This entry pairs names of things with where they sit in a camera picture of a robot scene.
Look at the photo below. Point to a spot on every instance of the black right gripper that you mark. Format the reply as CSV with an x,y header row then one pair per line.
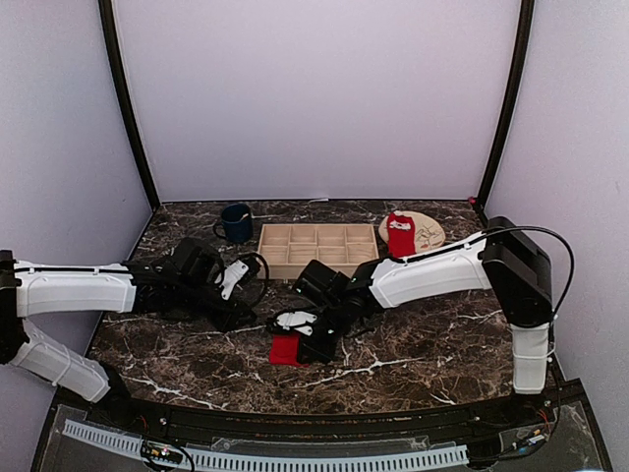
x,y
321,352

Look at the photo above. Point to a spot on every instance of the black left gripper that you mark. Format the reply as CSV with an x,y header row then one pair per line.
x,y
237,308

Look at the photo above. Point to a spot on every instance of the plain red sock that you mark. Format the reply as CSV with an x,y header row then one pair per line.
x,y
285,350

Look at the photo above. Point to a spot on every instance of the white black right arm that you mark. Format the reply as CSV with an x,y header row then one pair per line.
x,y
503,259

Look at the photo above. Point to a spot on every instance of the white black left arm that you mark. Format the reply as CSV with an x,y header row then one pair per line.
x,y
191,280

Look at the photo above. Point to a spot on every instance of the wooden compartment tray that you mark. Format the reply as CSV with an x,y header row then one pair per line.
x,y
288,248

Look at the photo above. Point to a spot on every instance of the dark blue mug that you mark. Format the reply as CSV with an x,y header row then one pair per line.
x,y
235,224

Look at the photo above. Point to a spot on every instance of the red santa sock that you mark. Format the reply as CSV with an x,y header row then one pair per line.
x,y
401,235

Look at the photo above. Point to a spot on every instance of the round beige decorated plate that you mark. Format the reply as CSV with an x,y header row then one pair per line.
x,y
429,233

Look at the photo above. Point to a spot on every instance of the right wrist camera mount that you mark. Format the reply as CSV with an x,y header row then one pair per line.
x,y
292,321

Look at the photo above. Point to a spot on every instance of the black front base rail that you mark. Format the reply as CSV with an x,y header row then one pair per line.
x,y
563,407

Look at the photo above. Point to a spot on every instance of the white slotted cable duct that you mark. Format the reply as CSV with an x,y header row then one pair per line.
x,y
243,455

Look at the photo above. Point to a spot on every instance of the black left corner post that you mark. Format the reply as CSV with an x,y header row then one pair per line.
x,y
126,107

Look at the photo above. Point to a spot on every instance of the black corner post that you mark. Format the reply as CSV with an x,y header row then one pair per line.
x,y
126,107
516,70

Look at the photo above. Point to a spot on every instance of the black right corner post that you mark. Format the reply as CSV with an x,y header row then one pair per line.
x,y
516,70

